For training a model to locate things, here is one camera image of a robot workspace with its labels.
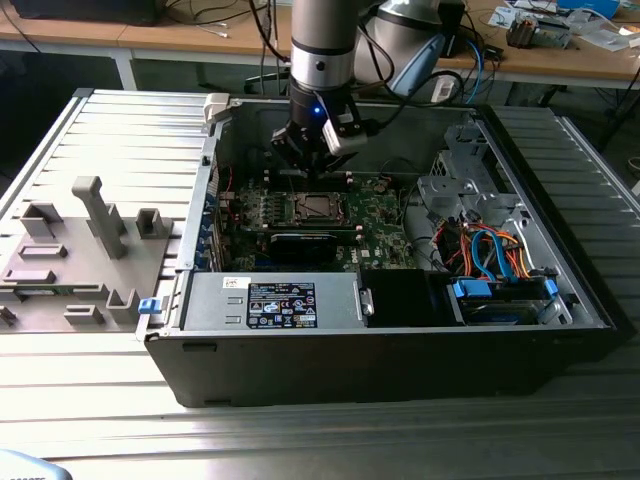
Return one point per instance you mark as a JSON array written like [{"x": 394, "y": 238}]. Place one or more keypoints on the grey power supply unit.
[{"x": 210, "y": 300}]

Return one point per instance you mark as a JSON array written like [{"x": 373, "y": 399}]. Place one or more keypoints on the CPU socket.
[{"x": 320, "y": 221}]

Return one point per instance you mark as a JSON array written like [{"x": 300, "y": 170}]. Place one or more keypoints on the black PC case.
[{"x": 350, "y": 370}]

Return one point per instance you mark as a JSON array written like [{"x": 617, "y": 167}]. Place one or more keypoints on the green motherboard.
[{"x": 385, "y": 235}]

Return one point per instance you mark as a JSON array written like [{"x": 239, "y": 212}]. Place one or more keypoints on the metal device on desk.
[{"x": 540, "y": 32}]

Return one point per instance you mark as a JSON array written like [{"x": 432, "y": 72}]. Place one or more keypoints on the green RAM stick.
[{"x": 40, "y": 292}]

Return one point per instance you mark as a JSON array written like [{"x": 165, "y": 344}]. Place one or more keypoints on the wooden desk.
[{"x": 150, "y": 30}]

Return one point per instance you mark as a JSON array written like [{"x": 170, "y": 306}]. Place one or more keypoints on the round coin cell battery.
[{"x": 381, "y": 186}]

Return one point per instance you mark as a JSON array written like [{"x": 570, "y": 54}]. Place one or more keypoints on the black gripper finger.
[
  {"x": 335, "y": 164},
  {"x": 290, "y": 145}
]

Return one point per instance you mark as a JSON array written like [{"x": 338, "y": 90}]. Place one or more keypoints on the white plastic case latch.
[{"x": 217, "y": 105}]

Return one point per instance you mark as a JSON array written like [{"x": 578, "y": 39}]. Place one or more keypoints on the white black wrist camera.
[{"x": 340, "y": 142}]

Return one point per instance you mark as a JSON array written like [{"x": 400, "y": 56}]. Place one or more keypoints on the black RAM slot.
[
  {"x": 335, "y": 179},
  {"x": 345, "y": 232},
  {"x": 345, "y": 241},
  {"x": 315, "y": 188}
]

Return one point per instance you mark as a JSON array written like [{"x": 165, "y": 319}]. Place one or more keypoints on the black graphics card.
[{"x": 302, "y": 248}]

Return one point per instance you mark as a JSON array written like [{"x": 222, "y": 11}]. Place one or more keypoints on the hard disk in blue carrier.
[{"x": 470, "y": 291}]

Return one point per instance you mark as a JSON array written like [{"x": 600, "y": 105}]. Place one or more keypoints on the grey parts rack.
[{"x": 75, "y": 235}]

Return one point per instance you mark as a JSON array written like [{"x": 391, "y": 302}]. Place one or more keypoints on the grey rounded object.
[{"x": 25, "y": 467}]

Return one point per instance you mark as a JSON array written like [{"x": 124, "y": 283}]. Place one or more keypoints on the blue box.
[{"x": 595, "y": 5}]

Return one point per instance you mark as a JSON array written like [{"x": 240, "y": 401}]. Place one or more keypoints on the white tag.
[{"x": 442, "y": 90}]

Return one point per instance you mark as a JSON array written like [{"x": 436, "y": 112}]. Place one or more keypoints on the black flat device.
[{"x": 85, "y": 12}]

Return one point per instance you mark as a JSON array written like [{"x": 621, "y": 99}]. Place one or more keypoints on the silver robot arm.
[{"x": 322, "y": 30}]

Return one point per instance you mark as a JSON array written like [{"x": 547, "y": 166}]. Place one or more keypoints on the blue case latch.
[{"x": 149, "y": 306}]

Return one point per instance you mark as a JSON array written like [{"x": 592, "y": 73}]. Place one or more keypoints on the silver CPU green edge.
[{"x": 320, "y": 207}]

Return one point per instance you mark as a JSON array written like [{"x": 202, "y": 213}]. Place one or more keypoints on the metal drive cage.
[{"x": 450, "y": 192}]

